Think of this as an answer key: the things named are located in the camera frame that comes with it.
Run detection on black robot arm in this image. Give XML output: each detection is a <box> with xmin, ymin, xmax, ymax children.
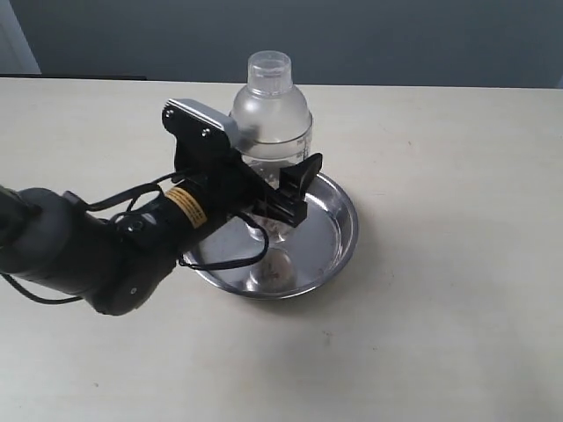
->
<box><xmin>1</xmin><ymin>99</ymin><xmax>323</xmax><ymax>316</ymax></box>

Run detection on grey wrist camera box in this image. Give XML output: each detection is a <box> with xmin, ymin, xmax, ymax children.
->
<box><xmin>165</xmin><ymin>98</ymin><xmax>242</xmax><ymax>148</ymax></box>

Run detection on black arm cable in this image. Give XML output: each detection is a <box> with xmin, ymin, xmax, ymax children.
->
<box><xmin>0</xmin><ymin>171</ymin><xmax>270</xmax><ymax>305</ymax></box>

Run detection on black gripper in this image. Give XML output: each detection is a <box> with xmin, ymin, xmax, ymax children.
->
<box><xmin>162</xmin><ymin>105</ymin><xmax>323</xmax><ymax>228</ymax></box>

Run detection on round stainless steel plate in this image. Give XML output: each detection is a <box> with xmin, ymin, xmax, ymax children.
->
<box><xmin>197</xmin><ymin>173</ymin><xmax>359</xmax><ymax>300</ymax></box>

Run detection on clear plastic shaker bottle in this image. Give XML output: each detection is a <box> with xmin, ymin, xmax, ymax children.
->
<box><xmin>228</xmin><ymin>50</ymin><xmax>314</xmax><ymax>247</ymax></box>

